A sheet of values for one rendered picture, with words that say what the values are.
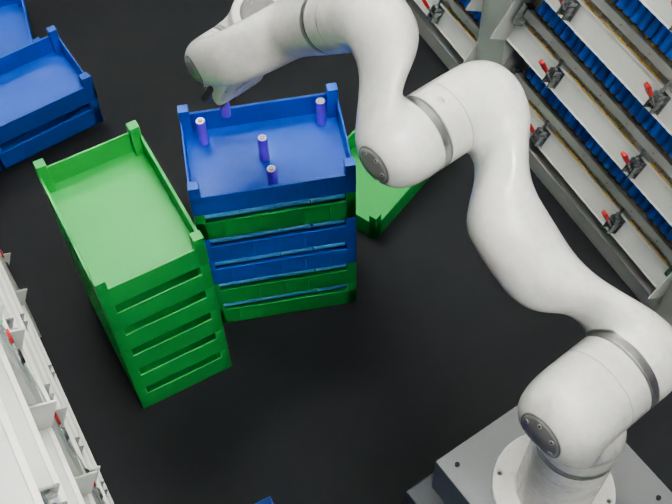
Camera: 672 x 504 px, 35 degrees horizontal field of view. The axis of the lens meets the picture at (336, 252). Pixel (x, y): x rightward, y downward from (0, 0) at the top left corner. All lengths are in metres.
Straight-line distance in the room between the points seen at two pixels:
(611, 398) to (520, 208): 0.25
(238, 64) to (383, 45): 0.32
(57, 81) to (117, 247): 0.81
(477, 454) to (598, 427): 0.43
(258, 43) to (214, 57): 0.07
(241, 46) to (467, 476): 0.74
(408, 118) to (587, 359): 0.37
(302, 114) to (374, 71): 0.77
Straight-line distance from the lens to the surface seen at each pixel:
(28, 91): 2.65
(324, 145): 2.01
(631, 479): 1.76
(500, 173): 1.32
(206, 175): 1.99
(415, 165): 1.27
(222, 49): 1.56
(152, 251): 1.91
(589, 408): 1.31
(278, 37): 1.51
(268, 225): 1.99
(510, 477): 1.70
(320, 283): 2.19
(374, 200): 2.43
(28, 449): 0.95
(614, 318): 1.37
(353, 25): 1.33
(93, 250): 1.93
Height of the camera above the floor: 1.97
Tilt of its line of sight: 57 degrees down
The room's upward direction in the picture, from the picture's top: 2 degrees counter-clockwise
